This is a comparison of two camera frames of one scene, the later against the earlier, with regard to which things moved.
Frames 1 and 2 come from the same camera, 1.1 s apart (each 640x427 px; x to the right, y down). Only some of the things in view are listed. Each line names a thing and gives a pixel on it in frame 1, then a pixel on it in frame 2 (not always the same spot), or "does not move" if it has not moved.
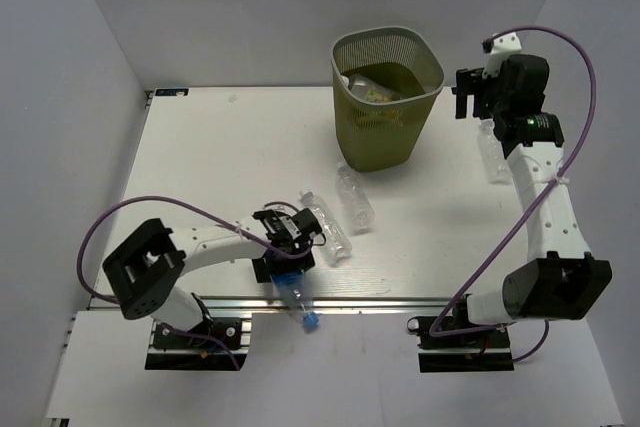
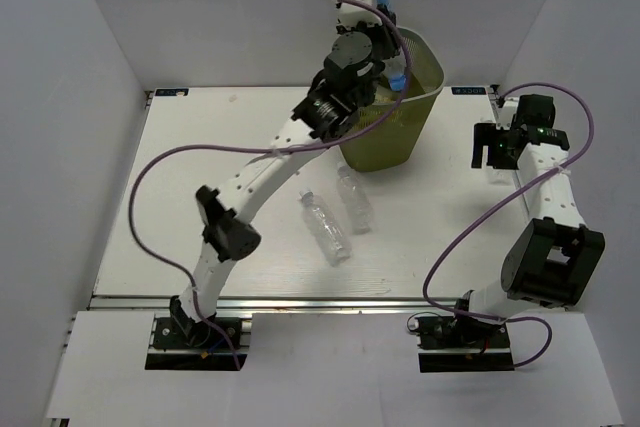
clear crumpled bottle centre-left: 337,244 does not move
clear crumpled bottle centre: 357,204 does not move
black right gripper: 467,80 → 485,134
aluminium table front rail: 328,304 does not move
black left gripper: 304,262 → 383,33
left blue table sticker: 183,92 does not move
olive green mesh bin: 387,81 does not move
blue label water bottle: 295,290 → 396,68
